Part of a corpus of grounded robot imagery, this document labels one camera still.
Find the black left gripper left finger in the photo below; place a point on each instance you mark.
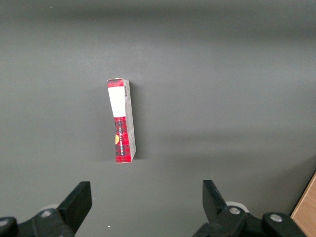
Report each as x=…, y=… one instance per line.
x=71, y=212

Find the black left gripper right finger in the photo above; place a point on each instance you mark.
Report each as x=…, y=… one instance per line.
x=219, y=217

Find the red tartan cardboard box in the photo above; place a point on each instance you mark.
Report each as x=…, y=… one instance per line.
x=122, y=140

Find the wooden box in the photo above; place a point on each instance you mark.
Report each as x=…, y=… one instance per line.
x=307, y=209

